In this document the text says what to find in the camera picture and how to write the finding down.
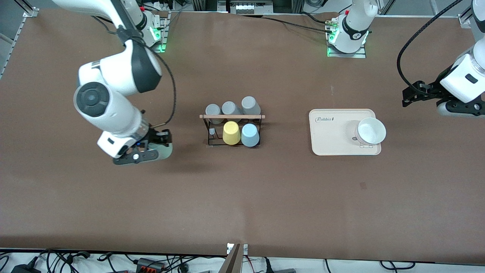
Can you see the pale green plastic cup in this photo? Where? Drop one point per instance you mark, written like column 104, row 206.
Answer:
column 166, row 152

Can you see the light blue plastic cup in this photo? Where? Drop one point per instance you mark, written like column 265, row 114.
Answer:
column 250, row 135

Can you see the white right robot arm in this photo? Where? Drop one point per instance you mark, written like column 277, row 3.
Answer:
column 113, row 72

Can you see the grey plastic cup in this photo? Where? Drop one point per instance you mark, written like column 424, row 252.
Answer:
column 229, row 108
column 250, row 104
column 213, row 110

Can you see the white bowl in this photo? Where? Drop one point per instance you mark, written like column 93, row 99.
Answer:
column 371, row 131

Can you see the yellow plastic cup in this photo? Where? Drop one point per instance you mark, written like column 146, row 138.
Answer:
column 231, row 133

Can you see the beige rabbit print tray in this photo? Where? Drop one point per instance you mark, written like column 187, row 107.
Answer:
column 326, row 146

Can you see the black terminal block orange levers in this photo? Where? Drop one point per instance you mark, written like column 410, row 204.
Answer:
column 149, row 264

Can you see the white power strip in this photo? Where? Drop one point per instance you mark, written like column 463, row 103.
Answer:
column 252, row 7

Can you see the black power adapter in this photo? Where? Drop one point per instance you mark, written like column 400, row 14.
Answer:
column 24, row 269

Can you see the metal table corner bracket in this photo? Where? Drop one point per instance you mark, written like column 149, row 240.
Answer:
column 31, row 12
column 468, row 17

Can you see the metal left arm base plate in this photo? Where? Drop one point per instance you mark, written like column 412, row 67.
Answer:
column 346, row 55

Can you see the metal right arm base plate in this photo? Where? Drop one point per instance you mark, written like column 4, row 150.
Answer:
column 163, row 38

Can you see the white pole bracket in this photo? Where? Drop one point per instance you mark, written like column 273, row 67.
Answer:
column 244, row 249

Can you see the grey camera pole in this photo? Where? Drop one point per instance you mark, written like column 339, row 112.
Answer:
column 232, row 261

